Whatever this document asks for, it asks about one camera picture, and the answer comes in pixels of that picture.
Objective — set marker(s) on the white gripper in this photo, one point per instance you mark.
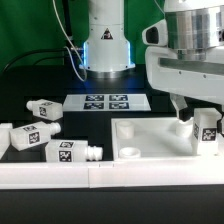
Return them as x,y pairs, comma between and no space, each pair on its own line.
203,80

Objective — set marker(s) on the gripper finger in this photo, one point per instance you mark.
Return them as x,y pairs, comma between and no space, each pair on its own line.
220,126

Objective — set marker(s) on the white square tabletop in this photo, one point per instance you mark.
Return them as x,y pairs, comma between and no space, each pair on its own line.
151,138

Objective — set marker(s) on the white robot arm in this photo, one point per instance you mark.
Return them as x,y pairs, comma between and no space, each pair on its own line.
184,55

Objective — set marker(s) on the white front fence bar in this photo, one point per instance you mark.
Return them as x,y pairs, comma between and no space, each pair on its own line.
165,172

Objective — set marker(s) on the white fence bar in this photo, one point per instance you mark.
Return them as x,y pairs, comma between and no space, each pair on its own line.
165,172
4,137

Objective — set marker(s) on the white left fence bar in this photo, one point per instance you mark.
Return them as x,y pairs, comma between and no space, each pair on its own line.
4,137

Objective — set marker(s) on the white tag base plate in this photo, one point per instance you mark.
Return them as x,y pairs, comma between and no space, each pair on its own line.
106,102

